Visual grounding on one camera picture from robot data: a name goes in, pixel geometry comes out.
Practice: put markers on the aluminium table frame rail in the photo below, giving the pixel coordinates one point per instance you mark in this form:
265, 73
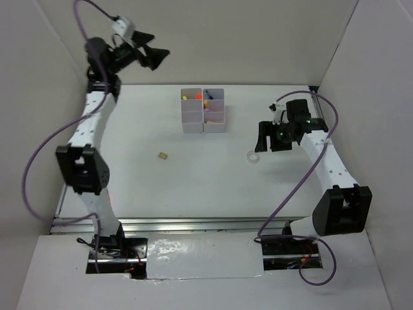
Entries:
120, 148

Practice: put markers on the tan eraser block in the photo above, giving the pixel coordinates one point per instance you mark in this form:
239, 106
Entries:
162, 155

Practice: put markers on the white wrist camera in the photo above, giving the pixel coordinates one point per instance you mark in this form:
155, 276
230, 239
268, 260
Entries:
279, 111
123, 27

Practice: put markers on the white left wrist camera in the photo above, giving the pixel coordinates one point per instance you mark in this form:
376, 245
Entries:
123, 27

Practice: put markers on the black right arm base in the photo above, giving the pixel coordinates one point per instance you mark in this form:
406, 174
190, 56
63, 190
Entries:
286, 252

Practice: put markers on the right white divided container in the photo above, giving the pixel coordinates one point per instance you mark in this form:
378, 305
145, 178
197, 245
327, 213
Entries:
217, 105

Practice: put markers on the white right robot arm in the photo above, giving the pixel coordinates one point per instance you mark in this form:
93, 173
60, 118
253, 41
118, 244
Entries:
229, 162

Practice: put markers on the left white divided container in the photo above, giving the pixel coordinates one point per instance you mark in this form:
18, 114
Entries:
192, 111

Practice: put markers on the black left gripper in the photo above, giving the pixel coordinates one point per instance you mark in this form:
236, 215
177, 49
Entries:
154, 56

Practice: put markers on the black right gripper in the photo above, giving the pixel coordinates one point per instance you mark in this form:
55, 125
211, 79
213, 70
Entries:
266, 128

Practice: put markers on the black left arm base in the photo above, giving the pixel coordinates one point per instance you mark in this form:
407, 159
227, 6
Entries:
130, 251

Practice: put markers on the clear tape roll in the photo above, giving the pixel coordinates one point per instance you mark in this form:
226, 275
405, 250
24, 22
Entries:
253, 157

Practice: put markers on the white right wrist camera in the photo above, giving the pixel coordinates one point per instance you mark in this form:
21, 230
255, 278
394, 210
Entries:
279, 111

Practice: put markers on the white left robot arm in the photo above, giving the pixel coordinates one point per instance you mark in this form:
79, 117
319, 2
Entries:
81, 164

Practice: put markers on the white divided container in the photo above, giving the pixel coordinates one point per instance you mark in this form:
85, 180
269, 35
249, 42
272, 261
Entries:
217, 105
192, 111

